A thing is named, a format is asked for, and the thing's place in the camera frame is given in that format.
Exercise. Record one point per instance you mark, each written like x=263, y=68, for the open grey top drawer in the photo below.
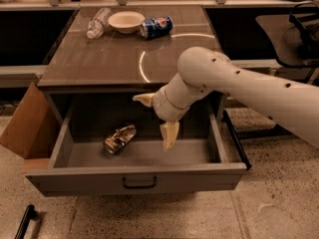
x=79, y=164

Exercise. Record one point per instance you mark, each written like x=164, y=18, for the clear plastic water bottle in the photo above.
x=99, y=24

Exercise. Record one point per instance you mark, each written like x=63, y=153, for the black drawer handle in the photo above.
x=130, y=184

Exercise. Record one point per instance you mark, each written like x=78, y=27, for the blue pepsi can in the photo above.
x=156, y=27

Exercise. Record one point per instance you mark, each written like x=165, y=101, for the white paper bowl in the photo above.
x=126, y=22

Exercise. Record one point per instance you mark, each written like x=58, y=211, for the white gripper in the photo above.
x=162, y=106

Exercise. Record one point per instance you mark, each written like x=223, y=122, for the black handle on floor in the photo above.
x=29, y=214

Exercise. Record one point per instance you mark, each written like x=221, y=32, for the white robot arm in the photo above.
x=293, y=105

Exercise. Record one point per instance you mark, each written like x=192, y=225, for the black office chair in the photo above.
x=294, y=35

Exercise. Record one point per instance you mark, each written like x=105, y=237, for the grey cabinet with counter top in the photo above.
x=115, y=59

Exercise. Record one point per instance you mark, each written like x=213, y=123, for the brown cardboard box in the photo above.
x=33, y=128

